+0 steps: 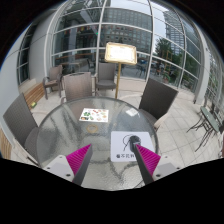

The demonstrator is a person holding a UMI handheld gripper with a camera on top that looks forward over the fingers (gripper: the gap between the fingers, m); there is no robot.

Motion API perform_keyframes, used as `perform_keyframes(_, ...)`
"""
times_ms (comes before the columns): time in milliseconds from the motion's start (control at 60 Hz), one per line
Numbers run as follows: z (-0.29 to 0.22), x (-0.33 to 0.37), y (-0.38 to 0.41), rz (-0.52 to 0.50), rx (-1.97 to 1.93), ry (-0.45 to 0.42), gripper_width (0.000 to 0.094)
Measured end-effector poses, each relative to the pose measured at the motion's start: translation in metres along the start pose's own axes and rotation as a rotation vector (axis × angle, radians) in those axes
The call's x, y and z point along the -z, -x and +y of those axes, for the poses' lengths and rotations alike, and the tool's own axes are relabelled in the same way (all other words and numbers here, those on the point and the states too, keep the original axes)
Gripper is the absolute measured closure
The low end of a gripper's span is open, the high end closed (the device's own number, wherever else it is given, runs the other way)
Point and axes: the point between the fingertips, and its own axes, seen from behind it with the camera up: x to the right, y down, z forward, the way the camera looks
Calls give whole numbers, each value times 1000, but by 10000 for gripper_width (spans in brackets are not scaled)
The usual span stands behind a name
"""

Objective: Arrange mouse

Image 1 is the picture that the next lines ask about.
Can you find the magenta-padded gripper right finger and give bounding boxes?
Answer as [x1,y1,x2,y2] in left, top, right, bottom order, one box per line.
[133,143,182,187]

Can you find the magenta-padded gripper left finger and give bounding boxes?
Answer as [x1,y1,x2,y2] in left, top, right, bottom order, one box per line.
[44,143,95,187]

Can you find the black computer mouse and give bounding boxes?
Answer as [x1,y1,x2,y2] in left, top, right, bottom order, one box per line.
[128,135,142,151]

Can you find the laminated picture menu card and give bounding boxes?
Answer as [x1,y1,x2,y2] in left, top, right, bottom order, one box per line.
[78,107,110,123]

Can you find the dark wicker chair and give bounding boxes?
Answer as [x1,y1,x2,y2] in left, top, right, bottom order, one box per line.
[138,77,179,131]
[2,92,44,166]

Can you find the dark metal outdoor furniture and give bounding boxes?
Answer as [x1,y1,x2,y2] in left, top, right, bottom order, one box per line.
[186,104,224,153]

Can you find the wooden slat bench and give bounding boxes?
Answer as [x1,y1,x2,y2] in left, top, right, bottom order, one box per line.
[0,128,13,160]
[22,81,46,110]

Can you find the brown wicker armchair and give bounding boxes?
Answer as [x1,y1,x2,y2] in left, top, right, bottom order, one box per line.
[42,64,64,100]

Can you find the gold framed menu stand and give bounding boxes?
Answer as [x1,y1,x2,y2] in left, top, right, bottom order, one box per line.
[104,41,138,100]

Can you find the round brass table ring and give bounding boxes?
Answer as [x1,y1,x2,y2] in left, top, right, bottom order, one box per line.
[85,123,100,133]

